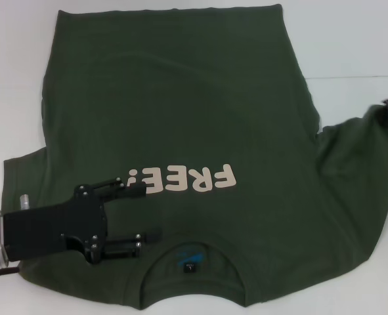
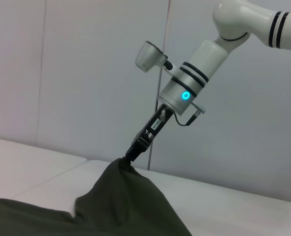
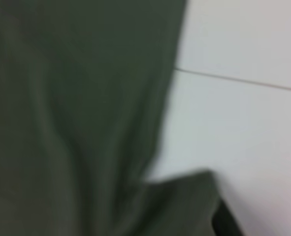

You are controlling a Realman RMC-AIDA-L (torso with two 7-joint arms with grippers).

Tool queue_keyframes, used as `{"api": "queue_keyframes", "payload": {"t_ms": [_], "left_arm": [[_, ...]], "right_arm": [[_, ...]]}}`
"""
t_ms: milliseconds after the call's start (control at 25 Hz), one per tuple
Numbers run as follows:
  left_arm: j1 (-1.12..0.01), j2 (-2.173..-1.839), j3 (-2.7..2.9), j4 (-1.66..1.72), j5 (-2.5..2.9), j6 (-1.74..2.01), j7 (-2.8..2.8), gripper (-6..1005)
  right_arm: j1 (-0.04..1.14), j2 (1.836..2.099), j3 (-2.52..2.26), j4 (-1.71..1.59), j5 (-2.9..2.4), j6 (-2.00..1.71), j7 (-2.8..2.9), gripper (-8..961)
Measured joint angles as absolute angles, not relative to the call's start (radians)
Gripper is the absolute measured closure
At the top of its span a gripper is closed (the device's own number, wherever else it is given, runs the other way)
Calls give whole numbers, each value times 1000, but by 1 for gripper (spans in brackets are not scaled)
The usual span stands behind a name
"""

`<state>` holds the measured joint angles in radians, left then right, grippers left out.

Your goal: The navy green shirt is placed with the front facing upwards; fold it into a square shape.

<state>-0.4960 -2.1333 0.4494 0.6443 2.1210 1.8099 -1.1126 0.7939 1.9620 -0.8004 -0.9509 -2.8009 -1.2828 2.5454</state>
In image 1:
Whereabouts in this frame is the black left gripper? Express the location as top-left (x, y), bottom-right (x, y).
top-left (1, 177), bottom-right (163, 265)

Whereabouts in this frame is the dark green FREE t-shirt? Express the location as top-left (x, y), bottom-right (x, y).
top-left (2, 3), bottom-right (388, 311)

